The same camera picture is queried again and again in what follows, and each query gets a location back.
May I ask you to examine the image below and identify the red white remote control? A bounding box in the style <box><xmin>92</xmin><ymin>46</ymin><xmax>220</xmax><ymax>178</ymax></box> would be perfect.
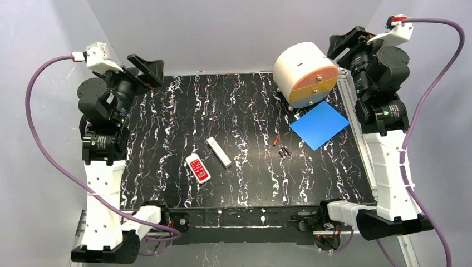
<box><xmin>185</xmin><ymin>153</ymin><xmax>211</xmax><ymax>184</ymax></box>

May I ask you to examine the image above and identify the red orange battery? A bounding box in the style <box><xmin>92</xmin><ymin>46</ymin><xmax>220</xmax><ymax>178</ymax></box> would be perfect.
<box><xmin>273</xmin><ymin>136</ymin><xmax>280</xmax><ymax>146</ymax></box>

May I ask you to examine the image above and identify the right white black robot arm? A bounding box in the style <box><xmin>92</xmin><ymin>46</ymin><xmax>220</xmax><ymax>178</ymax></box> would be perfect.
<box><xmin>291</xmin><ymin>17</ymin><xmax>434</xmax><ymax>240</ymax></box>

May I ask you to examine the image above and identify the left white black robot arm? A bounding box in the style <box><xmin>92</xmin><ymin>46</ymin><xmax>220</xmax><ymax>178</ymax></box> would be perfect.
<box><xmin>71</xmin><ymin>53</ymin><xmax>181</xmax><ymax>264</ymax></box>

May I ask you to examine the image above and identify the blue square plate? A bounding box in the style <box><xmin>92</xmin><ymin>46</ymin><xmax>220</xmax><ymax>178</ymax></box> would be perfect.
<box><xmin>290</xmin><ymin>101</ymin><xmax>350</xmax><ymax>150</ymax></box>

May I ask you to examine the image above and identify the white cylindrical drum box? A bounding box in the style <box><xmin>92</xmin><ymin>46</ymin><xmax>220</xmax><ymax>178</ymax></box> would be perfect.
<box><xmin>273</xmin><ymin>42</ymin><xmax>339</xmax><ymax>111</ymax></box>

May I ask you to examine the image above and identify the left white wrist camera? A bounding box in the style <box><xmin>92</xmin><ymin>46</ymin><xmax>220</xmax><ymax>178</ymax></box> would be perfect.
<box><xmin>71</xmin><ymin>42</ymin><xmax>124</xmax><ymax>75</ymax></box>

